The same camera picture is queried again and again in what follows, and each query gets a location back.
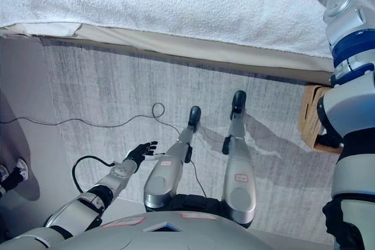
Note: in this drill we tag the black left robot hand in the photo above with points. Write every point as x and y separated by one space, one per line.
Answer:
140 152

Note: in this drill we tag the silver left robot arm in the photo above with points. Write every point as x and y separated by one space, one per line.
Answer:
88 203

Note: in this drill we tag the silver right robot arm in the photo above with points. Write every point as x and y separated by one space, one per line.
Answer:
348 13

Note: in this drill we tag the white towel covered bed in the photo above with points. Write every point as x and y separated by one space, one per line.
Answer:
175 1

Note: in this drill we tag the woven wooden laundry basket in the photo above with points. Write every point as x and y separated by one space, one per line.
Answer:
307 121

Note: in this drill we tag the silver left robot leg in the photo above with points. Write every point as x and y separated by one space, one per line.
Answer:
164 179

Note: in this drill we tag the silver robot leg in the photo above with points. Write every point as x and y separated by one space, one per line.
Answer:
240 182
164 179

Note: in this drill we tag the grey striped rug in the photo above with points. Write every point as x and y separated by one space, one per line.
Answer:
117 86

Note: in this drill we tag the silver robot torso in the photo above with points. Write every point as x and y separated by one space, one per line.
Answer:
175 235

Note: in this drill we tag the silver right robot leg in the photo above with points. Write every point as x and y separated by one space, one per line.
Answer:
240 182

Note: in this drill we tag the black garment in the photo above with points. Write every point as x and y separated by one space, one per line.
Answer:
328 141

